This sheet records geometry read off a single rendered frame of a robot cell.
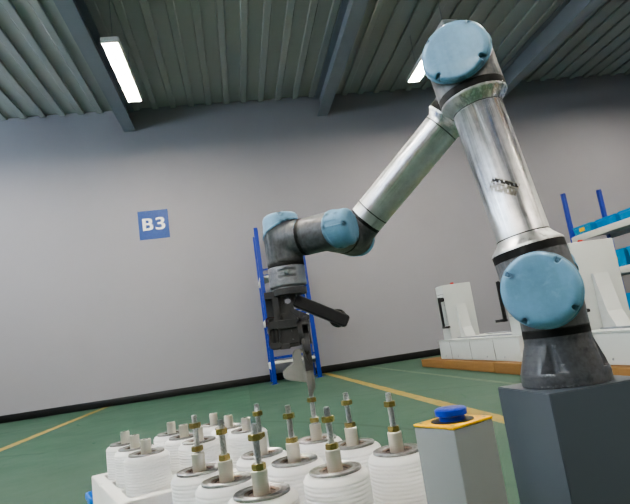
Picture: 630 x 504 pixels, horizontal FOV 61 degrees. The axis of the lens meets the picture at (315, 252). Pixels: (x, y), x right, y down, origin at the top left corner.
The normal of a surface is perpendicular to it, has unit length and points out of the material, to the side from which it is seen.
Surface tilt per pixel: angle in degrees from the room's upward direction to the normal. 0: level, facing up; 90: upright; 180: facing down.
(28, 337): 90
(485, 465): 90
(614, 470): 90
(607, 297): 78
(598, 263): 90
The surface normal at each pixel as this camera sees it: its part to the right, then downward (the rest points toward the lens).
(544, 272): -0.40, 0.04
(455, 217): 0.13, -0.18
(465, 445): 0.53, -0.22
